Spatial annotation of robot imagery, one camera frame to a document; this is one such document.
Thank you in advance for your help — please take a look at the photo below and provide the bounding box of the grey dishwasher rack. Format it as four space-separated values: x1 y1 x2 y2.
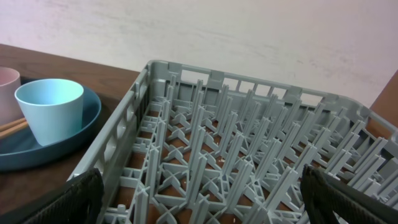
72 60 397 223

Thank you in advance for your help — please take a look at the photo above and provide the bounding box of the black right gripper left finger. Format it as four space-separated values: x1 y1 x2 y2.
1 168 104 224

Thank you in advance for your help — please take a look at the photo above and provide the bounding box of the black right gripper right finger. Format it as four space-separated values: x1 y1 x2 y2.
300 164 397 224

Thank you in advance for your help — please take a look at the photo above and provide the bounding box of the pink cup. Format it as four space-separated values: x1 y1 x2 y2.
0 67 23 125

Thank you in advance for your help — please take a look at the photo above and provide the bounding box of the dark blue plate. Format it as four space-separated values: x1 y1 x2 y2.
1 85 101 172

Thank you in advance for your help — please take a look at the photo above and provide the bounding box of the light blue cup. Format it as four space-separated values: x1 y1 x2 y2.
14 78 85 146

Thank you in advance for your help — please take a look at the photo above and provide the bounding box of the wooden chopstick right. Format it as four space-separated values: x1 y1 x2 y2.
1 118 28 132

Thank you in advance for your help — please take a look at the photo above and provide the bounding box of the wooden chopstick left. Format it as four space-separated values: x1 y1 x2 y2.
1 121 28 139

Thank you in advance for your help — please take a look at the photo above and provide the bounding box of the wooden chopstick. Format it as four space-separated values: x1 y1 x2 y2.
1 118 28 132
1 121 28 139

